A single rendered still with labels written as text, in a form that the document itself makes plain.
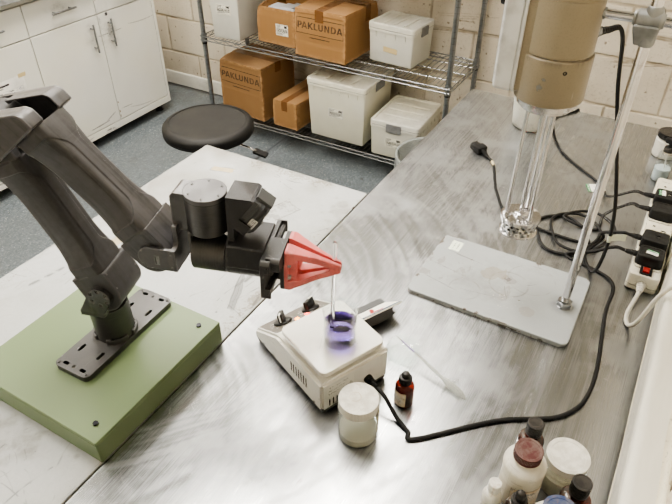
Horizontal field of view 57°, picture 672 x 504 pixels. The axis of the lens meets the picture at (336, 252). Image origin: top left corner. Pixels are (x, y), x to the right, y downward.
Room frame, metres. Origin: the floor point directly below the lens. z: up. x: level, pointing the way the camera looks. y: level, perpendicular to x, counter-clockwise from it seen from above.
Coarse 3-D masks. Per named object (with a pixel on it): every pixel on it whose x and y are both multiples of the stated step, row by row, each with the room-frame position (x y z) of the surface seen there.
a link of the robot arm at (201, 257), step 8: (192, 240) 0.66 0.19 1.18; (200, 240) 0.66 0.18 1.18; (208, 240) 0.66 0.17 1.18; (216, 240) 0.66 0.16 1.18; (224, 240) 0.66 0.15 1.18; (192, 248) 0.66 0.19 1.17; (200, 248) 0.65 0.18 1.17; (208, 248) 0.65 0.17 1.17; (216, 248) 0.65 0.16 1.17; (224, 248) 0.65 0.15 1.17; (192, 256) 0.65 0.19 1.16; (200, 256) 0.65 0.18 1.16; (208, 256) 0.65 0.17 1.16; (216, 256) 0.65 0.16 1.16; (224, 256) 0.65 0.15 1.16; (192, 264) 0.65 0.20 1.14; (200, 264) 0.65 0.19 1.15; (208, 264) 0.65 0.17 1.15; (216, 264) 0.64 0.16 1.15; (224, 264) 0.64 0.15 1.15
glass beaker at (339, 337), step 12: (336, 300) 0.68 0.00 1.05; (348, 300) 0.68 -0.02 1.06; (324, 312) 0.66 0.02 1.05; (348, 312) 0.68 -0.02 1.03; (324, 324) 0.65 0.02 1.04; (336, 324) 0.63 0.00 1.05; (348, 324) 0.63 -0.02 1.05; (324, 336) 0.65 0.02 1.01; (336, 336) 0.63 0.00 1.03; (348, 336) 0.63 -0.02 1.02; (336, 348) 0.63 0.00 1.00; (348, 348) 0.63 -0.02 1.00
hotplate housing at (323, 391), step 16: (272, 336) 0.70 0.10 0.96; (272, 352) 0.70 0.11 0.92; (288, 352) 0.66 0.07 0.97; (384, 352) 0.66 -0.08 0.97; (288, 368) 0.66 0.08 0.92; (304, 368) 0.62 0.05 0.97; (352, 368) 0.62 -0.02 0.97; (368, 368) 0.64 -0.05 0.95; (384, 368) 0.66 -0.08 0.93; (304, 384) 0.62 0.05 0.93; (320, 384) 0.59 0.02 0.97; (336, 384) 0.60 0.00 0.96; (368, 384) 0.62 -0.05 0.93; (320, 400) 0.59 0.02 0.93; (336, 400) 0.60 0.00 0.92
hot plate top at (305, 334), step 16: (304, 320) 0.70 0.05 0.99; (320, 320) 0.70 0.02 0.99; (288, 336) 0.67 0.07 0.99; (304, 336) 0.67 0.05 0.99; (320, 336) 0.67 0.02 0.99; (368, 336) 0.67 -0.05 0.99; (304, 352) 0.63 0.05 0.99; (320, 352) 0.63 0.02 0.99; (352, 352) 0.63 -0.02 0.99; (368, 352) 0.64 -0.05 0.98; (320, 368) 0.60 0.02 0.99; (336, 368) 0.60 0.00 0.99
